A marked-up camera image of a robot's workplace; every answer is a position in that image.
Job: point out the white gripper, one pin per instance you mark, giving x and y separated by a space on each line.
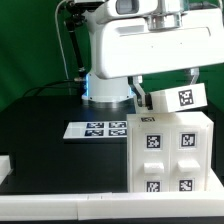
123 48

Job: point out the white wedge cabinet top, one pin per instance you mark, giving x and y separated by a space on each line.
179 98

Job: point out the white cabinet body box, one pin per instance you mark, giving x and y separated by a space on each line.
171 121

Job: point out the white cabinet door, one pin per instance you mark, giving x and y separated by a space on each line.
188 157
150 160

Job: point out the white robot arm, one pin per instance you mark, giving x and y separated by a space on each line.
167 16

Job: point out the white marker plate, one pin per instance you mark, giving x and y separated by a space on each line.
95 129

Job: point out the white obstacle fence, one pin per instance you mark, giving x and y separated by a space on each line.
110 205

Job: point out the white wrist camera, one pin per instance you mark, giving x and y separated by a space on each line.
122 9

